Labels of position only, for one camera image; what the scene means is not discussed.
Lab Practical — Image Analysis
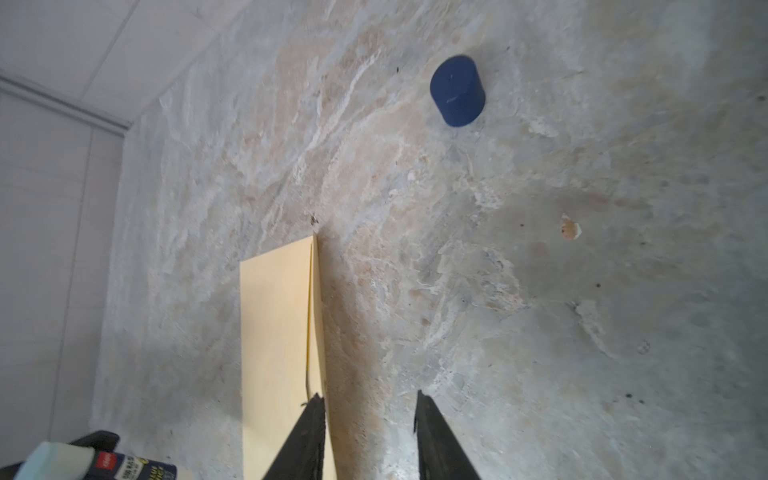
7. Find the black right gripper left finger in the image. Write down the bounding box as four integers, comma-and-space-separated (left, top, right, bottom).
263, 394, 326, 480

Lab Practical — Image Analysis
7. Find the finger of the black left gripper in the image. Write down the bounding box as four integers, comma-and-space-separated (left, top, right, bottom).
1, 430, 120, 480

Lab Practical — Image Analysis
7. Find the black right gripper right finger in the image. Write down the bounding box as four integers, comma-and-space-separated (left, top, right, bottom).
414, 390, 480, 480

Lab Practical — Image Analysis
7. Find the blue glue stick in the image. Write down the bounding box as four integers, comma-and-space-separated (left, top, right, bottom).
14, 441, 198, 480

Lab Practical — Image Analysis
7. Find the yellow paper envelope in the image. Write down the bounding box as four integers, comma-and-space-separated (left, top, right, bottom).
239, 236, 327, 479

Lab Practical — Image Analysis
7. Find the dark blue glue cap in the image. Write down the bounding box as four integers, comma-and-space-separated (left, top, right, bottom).
430, 55, 486, 127

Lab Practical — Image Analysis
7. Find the aluminium corner post left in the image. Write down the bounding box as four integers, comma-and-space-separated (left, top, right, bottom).
1, 71, 131, 137

